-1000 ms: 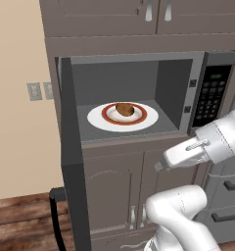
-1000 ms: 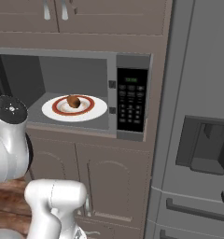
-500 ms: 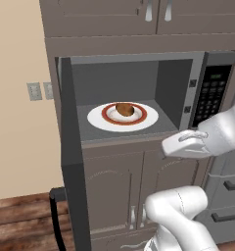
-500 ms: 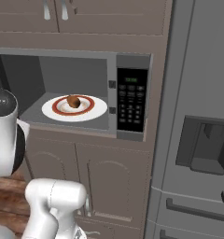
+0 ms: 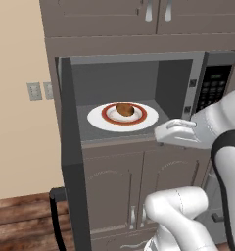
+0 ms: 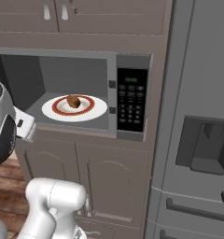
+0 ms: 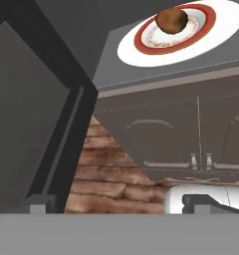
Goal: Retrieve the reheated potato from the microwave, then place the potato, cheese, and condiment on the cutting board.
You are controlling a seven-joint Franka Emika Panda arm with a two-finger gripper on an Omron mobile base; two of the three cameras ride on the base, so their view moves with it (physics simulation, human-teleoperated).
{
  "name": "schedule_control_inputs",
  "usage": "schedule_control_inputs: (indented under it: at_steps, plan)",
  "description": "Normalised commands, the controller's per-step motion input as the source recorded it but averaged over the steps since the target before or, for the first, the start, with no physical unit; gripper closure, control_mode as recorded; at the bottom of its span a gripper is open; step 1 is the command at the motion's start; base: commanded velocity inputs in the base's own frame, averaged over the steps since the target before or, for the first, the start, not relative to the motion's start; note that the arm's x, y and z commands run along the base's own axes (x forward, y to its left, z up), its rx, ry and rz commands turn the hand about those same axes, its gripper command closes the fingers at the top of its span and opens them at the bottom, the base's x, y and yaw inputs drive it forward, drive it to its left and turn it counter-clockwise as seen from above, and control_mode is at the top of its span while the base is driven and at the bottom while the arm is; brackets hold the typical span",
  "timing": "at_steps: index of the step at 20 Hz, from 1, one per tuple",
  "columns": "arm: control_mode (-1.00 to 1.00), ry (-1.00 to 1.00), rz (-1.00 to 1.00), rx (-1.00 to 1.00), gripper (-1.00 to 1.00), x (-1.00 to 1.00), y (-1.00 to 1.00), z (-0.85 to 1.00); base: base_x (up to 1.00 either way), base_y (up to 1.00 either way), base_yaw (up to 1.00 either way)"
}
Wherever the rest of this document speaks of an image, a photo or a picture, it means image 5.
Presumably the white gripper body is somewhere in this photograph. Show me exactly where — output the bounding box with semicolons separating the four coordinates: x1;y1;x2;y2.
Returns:
154;118;202;147

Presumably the grey microwave oven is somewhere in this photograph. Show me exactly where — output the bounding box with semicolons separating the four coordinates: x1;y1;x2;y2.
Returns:
55;50;235;145

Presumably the brown potato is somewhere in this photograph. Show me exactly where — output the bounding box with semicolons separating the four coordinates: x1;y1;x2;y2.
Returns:
115;102;136;118

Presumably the dark grey microwave door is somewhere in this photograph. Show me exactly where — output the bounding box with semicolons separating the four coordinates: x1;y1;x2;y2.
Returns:
57;57;92;251

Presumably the taupe base cupboard door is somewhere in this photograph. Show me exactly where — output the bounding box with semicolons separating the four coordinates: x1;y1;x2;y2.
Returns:
140;146;212;227
82;150;146;233

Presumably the grey appliance front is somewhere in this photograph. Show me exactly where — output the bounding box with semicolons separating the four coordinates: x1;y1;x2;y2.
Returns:
197;160;229;245

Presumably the taupe drawer front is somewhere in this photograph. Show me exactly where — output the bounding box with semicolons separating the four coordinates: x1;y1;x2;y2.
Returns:
89;227;158;251

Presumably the white plate with red ring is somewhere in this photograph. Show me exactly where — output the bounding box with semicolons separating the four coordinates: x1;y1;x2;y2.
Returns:
86;101;160;133

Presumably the silver cupboard handle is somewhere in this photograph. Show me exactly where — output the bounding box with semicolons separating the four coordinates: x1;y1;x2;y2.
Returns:
128;205;137;231
140;203;149;229
144;0;154;23
164;0;173;23

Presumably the dark appliance handle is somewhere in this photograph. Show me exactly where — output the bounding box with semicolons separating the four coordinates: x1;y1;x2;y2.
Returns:
211;212;225;225

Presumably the silver drawer handle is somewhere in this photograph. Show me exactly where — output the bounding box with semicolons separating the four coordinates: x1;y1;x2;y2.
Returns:
119;240;151;251

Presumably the taupe wall cupboard door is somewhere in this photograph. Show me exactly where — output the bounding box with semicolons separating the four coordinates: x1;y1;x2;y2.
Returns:
38;0;161;38
156;0;235;36

